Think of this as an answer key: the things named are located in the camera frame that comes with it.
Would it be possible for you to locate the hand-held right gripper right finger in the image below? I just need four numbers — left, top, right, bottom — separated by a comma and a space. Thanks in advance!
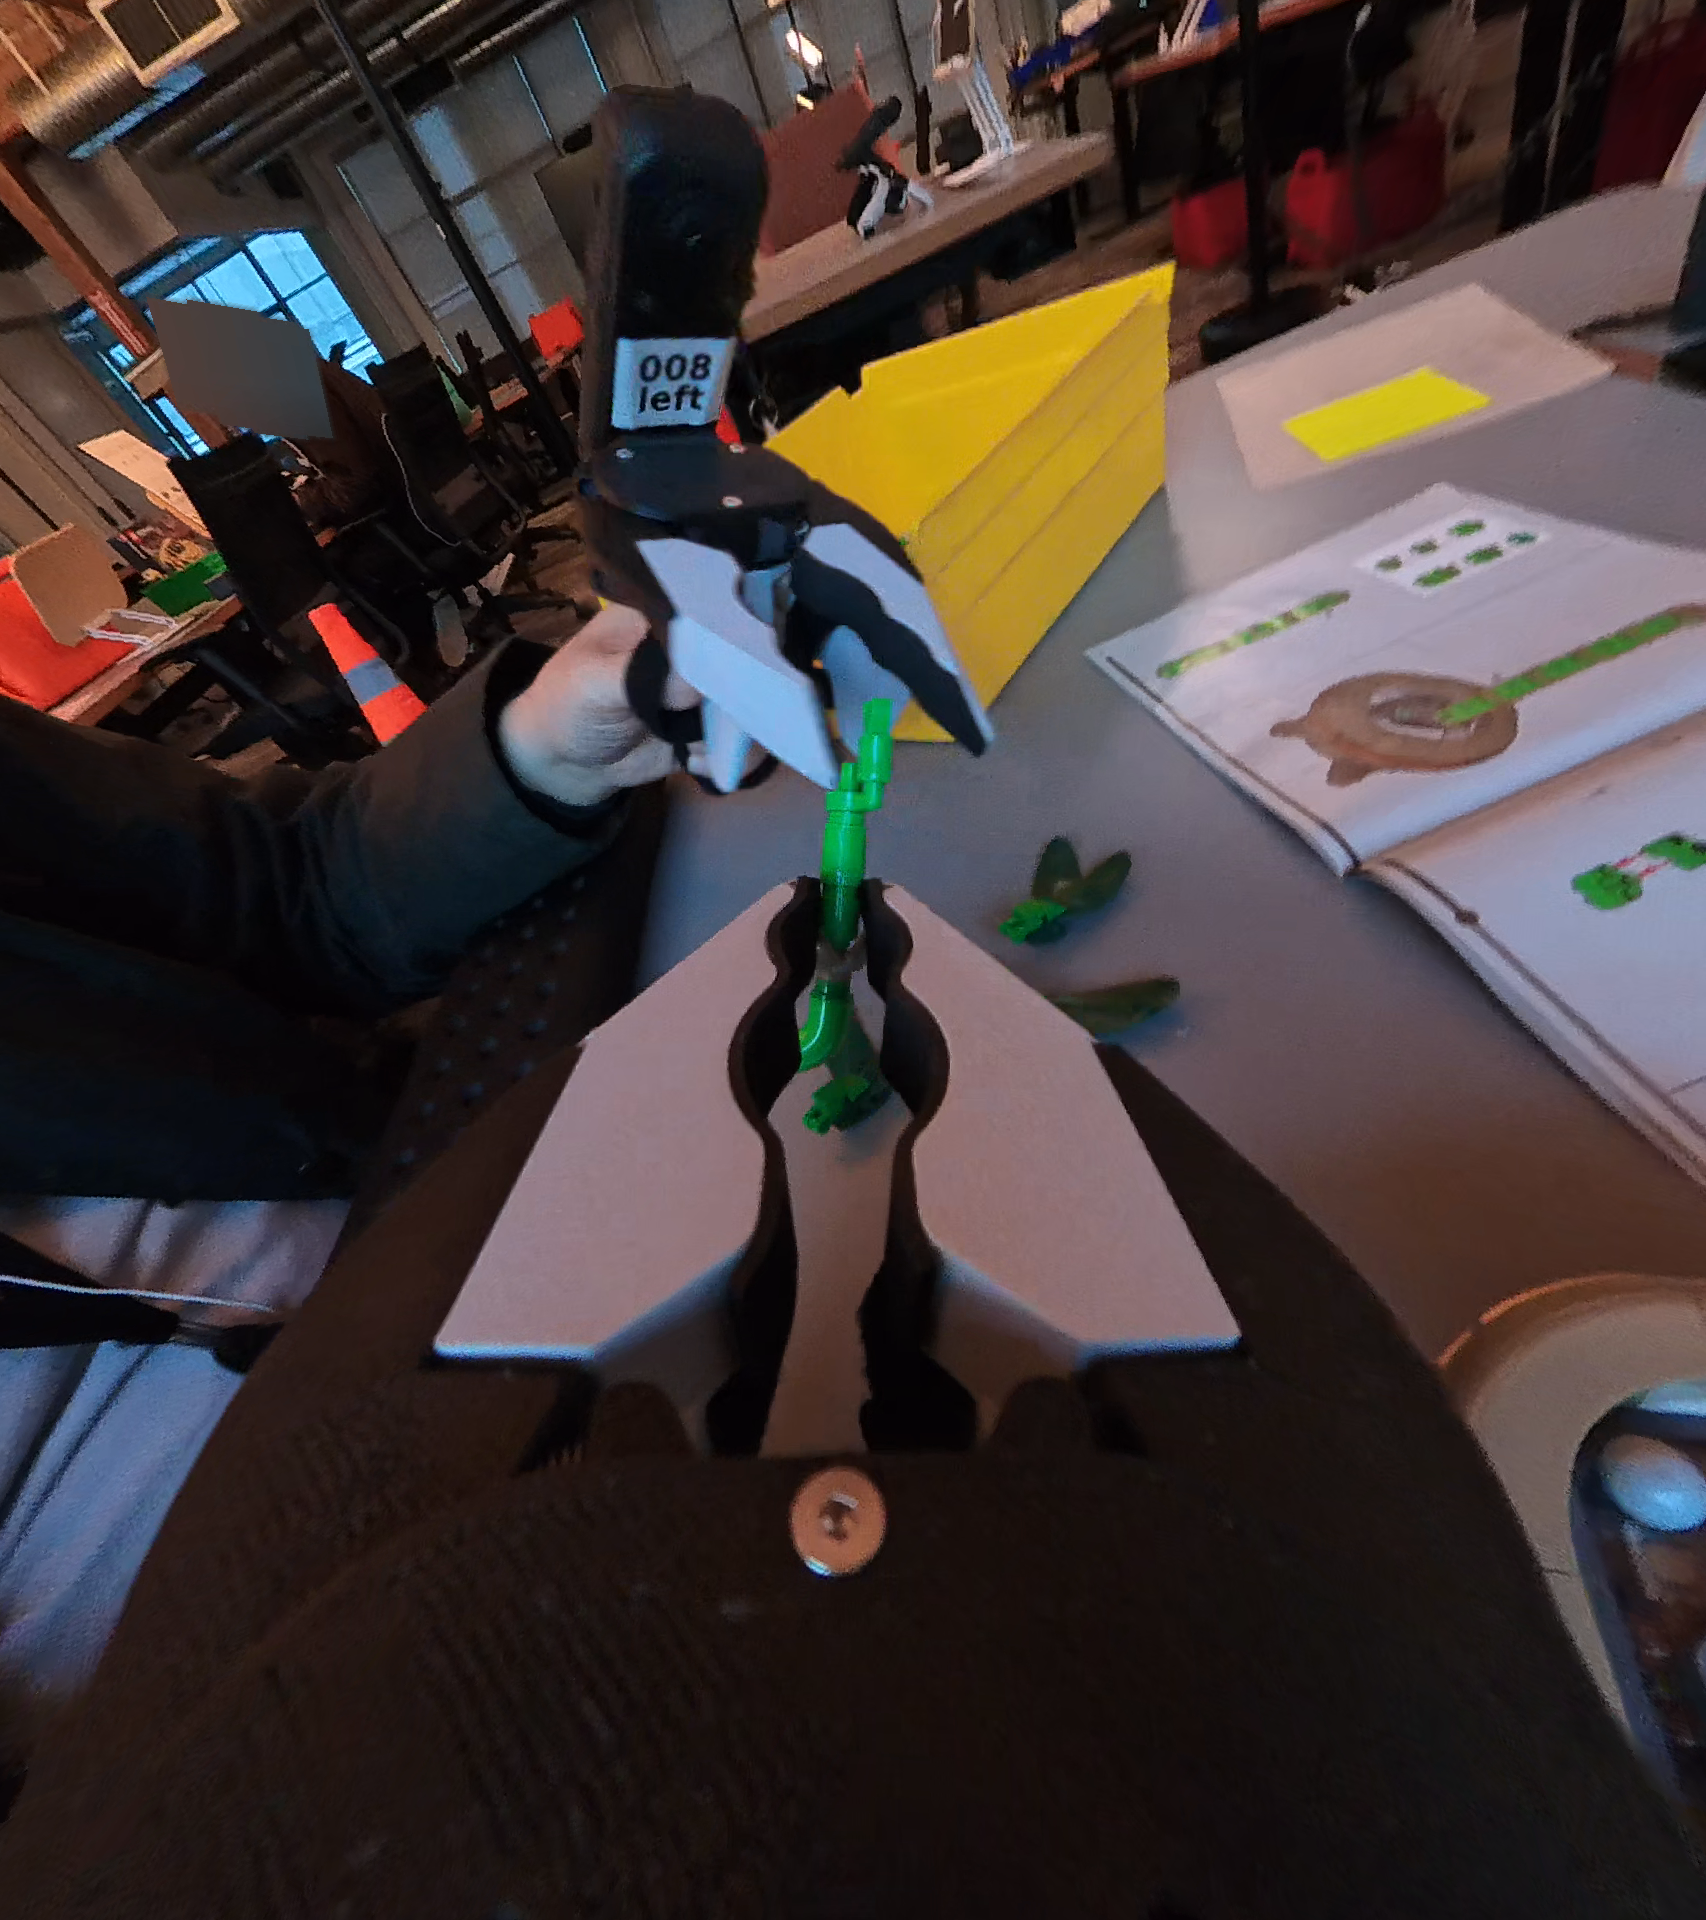
861, 882, 1248, 1450

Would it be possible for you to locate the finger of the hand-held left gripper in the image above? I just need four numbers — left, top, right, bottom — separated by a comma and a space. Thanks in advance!
790, 513, 1001, 756
637, 536, 844, 793

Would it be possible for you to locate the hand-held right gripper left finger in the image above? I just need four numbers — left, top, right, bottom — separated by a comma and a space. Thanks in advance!
428, 878, 825, 1450

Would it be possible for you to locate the green toy leaf pair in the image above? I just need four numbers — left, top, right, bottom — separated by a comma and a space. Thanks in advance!
1001, 835, 1138, 946
1049, 974, 1185, 1040

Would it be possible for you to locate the yellow plastic bin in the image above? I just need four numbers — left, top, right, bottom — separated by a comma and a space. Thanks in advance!
764, 263, 1178, 742

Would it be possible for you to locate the green toy branch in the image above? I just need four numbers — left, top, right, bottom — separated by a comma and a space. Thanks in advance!
799, 694, 899, 1137

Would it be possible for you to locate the person's left forearm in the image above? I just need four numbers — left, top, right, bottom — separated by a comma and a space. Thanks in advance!
0, 635, 632, 1202

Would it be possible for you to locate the grey desk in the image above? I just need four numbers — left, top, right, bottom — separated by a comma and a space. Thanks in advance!
637, 181, 1706, 1650

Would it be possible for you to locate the person's left hand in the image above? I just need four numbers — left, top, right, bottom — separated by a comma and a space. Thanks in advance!
498, 606, 705, 812

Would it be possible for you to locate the black perforated surface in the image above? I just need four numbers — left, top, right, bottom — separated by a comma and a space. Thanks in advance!
395, 861, 663, 1156

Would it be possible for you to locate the grey background table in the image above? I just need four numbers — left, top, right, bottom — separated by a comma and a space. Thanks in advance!
742, 132, 1113, 351

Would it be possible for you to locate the orange traffic cone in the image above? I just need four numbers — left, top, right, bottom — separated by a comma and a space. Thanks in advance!
306, 599, 432, 746

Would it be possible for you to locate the black floor lamp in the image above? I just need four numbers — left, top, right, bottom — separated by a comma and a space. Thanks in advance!
1198, 0, 1338, 364

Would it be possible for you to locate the tan toy pot base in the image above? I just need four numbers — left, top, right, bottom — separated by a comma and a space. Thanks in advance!
1438, 1276, 1706, 1920

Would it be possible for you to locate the red container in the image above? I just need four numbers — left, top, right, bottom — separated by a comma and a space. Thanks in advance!
1287, 106, 1459, 270
1172, 181, 1290, 274

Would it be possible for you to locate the white sheet with yellow patch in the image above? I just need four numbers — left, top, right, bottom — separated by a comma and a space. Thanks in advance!
1212, 281, 1619, 487

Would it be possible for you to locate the open building booklet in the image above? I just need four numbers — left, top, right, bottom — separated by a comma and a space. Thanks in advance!
1087, 480, 1706, 1278

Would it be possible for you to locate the person's pale shirt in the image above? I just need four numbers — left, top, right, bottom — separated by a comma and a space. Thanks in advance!
0, 1184, 360, 1666

